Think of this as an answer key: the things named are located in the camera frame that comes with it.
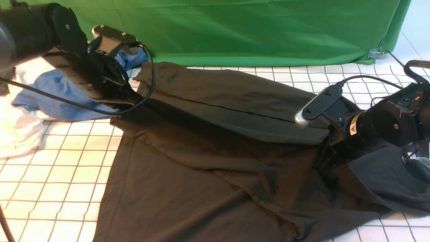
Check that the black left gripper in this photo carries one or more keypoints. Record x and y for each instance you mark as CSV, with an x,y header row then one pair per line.
x,y
100,76

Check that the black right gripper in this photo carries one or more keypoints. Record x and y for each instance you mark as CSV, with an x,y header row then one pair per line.
x,y
335,142

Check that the dark gray long-sleeved shirt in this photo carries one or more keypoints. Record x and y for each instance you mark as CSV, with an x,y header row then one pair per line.
x,y
215,156

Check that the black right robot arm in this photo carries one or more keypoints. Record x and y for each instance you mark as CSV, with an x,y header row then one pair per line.
x,y
398,120

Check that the blue shirt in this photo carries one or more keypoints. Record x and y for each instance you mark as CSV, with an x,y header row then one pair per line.
x,y
55,83

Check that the white shirt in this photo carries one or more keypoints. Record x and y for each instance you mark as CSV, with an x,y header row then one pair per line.
x,y
21,130

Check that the metal binder clip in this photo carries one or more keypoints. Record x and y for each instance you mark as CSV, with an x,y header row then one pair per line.
x,y
375,53

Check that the green backdrop cloth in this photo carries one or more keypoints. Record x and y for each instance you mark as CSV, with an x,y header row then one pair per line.
x,y
252,33

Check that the white grid tablecloth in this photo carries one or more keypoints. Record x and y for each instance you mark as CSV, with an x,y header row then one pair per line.
x,y
53,193

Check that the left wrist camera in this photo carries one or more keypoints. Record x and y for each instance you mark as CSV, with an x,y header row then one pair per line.
x,y
113,41

